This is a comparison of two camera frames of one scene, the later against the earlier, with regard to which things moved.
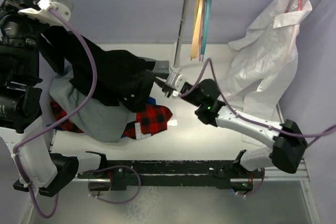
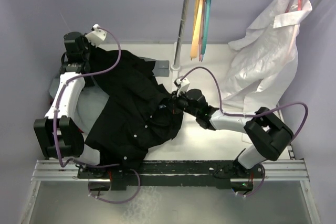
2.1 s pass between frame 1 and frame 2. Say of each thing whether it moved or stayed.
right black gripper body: moved
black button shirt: moved
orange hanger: stayed
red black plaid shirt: moved
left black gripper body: moved
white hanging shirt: stayed
